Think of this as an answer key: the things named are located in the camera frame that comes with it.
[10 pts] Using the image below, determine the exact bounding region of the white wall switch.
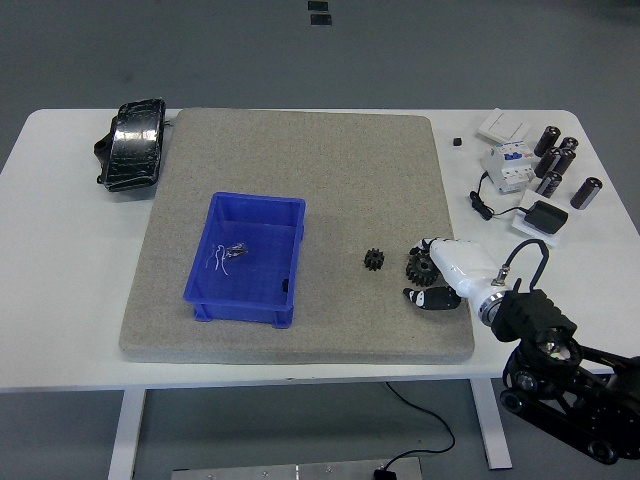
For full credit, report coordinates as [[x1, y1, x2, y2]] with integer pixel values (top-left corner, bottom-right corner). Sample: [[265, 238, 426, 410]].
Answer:
[[477, 108, 533, 144]]

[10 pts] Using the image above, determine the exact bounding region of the grey-brown felt mat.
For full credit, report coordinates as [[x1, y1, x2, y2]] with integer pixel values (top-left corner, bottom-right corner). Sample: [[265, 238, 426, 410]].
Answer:
[[118, 108, 476, 366]]

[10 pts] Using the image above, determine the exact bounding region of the white flat plate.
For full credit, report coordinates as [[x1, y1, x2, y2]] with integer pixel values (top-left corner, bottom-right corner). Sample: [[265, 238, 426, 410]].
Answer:
[[510, 188, 561, 249]]

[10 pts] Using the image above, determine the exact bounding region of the white circuit breaker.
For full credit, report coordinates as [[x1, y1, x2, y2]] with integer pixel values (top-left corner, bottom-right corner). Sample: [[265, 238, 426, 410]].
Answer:
[[481, 138, 541, 195]]

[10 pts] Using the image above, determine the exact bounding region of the blue plastic box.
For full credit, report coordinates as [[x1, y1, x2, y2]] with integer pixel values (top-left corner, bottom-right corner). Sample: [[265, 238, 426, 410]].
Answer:
[[182, 191, 307, 330]]

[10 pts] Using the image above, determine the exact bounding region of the black floor cable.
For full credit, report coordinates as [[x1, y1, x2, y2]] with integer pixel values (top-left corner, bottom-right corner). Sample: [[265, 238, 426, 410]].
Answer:
[[383, 382, 456, 469]]

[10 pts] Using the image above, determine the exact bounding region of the thin white wire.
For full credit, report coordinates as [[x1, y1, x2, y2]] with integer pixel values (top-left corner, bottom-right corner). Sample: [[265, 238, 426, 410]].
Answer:
[[205, 243, 231, 277]]

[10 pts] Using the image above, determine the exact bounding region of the black tape-wrapped pack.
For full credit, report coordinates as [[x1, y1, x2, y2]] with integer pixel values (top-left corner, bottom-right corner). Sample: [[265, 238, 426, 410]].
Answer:
[[93, 97, 168, 195]]

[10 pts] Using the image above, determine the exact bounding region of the grey metal base plate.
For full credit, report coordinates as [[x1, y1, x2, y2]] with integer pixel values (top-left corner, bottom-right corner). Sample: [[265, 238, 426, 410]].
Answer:
[[171, 457, 424, 480]]

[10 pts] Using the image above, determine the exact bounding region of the white table leg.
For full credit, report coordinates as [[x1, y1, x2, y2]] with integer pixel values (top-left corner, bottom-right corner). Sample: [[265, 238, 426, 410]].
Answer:
[[107, 389, 147, 480], [469, 378, 514, 470]]

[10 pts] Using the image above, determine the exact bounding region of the large black gear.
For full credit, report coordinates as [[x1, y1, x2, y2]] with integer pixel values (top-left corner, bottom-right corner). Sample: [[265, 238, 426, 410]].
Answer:
[[403, 247, 441, 289]]

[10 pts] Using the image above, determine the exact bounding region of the black adapter cord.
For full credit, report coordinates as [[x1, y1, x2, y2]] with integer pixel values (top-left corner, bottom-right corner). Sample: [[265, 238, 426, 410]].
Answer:
[[468, 170, 526, 221]]

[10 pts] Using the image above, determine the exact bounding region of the black power adapter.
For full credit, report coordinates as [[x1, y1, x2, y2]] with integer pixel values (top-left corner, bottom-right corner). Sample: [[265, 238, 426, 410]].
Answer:
[[522, 199, 570, 235]]

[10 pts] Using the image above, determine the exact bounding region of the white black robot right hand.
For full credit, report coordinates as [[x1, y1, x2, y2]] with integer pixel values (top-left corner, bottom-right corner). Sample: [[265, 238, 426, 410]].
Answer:
[[402, 237, 506, 315]]

